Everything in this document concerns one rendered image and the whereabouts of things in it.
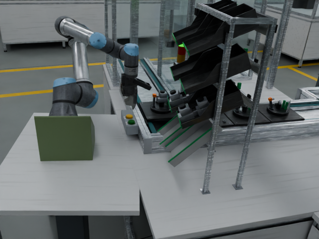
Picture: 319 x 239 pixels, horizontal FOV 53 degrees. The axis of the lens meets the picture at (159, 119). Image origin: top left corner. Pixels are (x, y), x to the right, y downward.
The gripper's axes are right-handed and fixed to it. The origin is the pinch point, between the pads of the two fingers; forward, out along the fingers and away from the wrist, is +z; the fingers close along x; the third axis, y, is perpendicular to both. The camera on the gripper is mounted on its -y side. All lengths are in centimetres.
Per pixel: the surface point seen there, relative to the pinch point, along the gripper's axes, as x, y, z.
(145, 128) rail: 6.2, -5.2, 10.9
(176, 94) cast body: 28.7, -14.4, -19.7
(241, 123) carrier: 11, -63, 10
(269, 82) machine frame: -60, -127, 14
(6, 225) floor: -33, 87, 107
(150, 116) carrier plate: -5.5, -11.0, 9.9
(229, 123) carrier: 10, -55, 10
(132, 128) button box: 1.8, 1.3, 12.5
